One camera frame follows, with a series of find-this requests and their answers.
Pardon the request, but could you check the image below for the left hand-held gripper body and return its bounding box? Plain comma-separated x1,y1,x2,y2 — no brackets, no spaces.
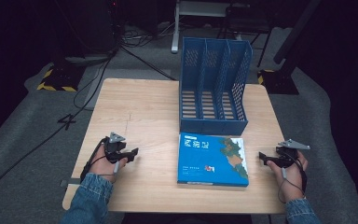
103,132,129,164

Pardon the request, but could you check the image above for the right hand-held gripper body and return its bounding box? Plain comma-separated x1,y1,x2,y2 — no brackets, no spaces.
275,138,311,168

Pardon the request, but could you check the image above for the blue hardcover book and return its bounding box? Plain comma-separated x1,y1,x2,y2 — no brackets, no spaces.
176,132,250,188

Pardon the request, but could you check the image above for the blue plastic file rack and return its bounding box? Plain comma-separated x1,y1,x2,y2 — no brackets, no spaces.
178,36,254,137

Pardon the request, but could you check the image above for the person's left hand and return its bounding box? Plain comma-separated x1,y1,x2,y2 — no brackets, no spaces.
88,145,129,184

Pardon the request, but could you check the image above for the person's right hand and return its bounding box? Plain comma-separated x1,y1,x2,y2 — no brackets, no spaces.
266,151,310,203

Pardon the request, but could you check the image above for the black stand base striped edge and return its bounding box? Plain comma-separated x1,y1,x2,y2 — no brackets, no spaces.
256,68,300,95
36,60,86,93

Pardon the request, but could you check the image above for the black computer tower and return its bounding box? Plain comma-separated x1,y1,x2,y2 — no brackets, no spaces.
62,0,120,62

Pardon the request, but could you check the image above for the black chair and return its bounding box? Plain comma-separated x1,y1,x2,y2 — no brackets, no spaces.
217,0,276,68

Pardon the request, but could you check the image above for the left hand-held gripper black cable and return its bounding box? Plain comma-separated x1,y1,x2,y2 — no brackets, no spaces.
79,137,108,184

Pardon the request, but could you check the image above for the grey table edge bracket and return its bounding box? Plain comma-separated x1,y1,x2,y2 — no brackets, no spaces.
59,178,82,189

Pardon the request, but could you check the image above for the long black floor cable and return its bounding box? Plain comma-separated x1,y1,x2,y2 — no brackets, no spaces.
0,50,117,206

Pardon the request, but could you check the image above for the bundle of black floor cables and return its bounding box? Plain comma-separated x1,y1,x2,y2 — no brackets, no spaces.
119,26,181,82

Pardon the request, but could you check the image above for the black slanted stand post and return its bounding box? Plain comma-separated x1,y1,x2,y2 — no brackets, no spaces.
272,0,324,65

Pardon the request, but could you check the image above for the white desk frame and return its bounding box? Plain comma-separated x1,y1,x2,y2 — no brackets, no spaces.
171,0,252,54

